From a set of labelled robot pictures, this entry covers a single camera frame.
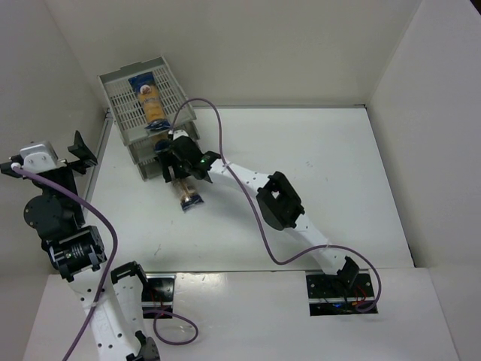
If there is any pasta bag label side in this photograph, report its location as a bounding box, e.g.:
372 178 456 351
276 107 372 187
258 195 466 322
128 72 171 132
173 178 204 212

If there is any blue yellow spaghetti bag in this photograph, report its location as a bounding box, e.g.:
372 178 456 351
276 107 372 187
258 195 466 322
152 132 173 154

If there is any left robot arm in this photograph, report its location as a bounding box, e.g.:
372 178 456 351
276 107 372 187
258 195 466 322
1 132 160 360

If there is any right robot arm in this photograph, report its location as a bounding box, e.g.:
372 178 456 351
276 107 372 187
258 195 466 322
154 134 327 247

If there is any grey three-tier tray shelf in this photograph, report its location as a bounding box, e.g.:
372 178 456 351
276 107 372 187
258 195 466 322
98 56 200 181

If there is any aluminium frame rail left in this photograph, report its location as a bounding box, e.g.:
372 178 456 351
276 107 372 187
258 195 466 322
83 108 113 201

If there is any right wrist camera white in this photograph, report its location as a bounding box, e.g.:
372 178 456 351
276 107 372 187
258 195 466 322
168 129 190 141

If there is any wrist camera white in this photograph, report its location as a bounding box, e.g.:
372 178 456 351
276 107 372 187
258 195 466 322
12 141 59 174
168 129 190 141

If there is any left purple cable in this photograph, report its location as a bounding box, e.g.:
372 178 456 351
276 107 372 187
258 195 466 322
11 165 199 361

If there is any purple cable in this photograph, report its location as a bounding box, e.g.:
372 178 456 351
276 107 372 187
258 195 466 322
171 98 384 314
11 165 199 361

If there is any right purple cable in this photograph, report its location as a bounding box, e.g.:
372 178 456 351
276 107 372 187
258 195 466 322
171 98 384 314

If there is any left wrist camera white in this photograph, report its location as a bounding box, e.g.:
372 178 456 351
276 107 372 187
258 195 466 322
12 141 59 174

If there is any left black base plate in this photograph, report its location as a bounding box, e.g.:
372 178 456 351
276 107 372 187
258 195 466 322
141 273 176 319

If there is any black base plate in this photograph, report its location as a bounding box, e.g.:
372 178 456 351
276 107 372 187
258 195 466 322
305 272 375 317
141 273 176 319

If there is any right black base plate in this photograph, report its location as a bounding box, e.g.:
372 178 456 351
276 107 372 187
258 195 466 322
305 272 375 317

